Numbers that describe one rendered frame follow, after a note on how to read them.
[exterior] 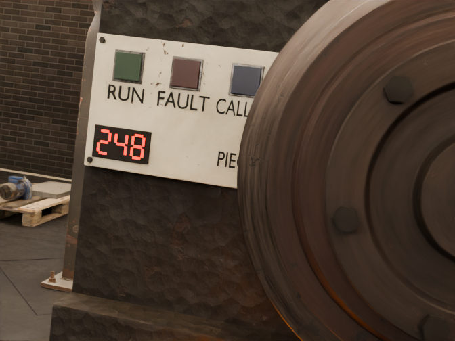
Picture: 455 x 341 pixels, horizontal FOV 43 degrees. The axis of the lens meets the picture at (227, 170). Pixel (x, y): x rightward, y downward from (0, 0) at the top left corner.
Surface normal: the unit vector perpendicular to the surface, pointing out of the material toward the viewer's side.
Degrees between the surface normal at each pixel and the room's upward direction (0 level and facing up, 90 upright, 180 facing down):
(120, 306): 0
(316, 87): 90
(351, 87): 90
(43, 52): 90
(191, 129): 90
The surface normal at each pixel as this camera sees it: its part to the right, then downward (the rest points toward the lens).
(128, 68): -0.19, 0.08
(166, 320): 0.13, -0.99
